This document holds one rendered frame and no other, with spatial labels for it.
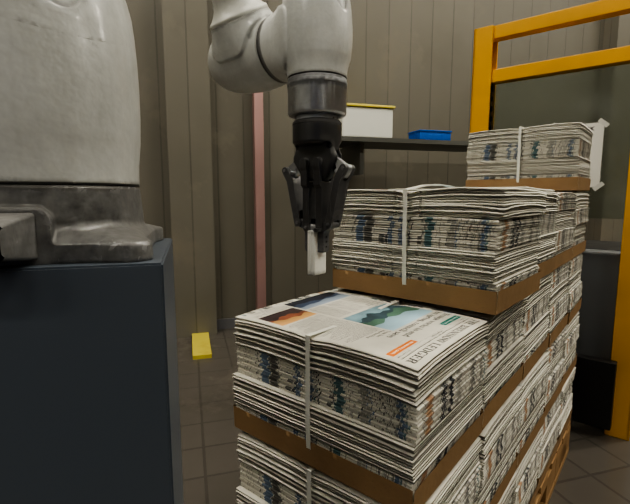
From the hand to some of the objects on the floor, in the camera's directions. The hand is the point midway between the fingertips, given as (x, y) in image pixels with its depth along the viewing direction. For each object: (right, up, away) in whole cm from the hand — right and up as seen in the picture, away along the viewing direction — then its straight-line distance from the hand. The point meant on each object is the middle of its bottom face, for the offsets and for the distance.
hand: (316, 252), depth 68 cm
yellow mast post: (+83, -75, +165) cm, 200 cm away
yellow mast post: (+134, -81, +124) cm, 200 cm away
